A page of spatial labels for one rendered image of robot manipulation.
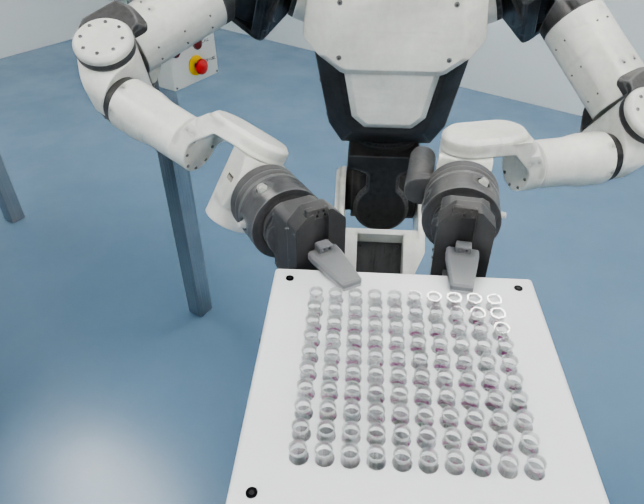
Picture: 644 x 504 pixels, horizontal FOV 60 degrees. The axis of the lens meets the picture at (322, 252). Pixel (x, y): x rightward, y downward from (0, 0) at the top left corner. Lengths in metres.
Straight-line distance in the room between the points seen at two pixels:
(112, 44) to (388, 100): 0.41
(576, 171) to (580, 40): 0.20
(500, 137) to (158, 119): 0.43
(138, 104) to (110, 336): 1.37
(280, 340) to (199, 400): 1.32
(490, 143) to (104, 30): 0.51
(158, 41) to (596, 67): 0.61
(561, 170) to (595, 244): 1.80
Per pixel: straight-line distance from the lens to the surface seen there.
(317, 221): 0.54
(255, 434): 0.41
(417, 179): 0.68
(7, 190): 2.73
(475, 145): 0.70
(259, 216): 0.60
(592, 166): 0.81
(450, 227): 0.55
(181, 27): 0.87
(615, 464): 1.81
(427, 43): 0.87
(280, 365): 0.45
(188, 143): 0.72
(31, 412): 1.92
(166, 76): 1.54
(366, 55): 0.87
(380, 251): 1.04
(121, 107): 0.78
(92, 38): 0.82
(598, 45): 0.90
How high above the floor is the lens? 1.38
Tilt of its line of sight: 38 degrees down
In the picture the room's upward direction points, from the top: straight up
